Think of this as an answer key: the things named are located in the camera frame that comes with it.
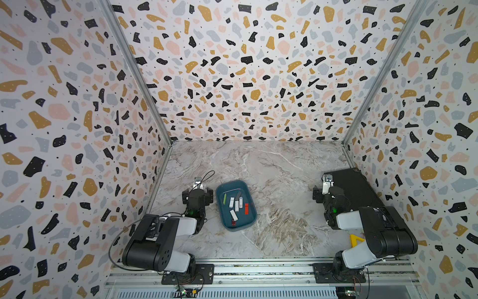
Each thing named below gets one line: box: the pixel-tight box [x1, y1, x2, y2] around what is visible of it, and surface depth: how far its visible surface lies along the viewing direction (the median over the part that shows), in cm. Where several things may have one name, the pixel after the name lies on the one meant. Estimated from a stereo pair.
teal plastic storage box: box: [215, 179, 258, 232], surface depth 94 cm
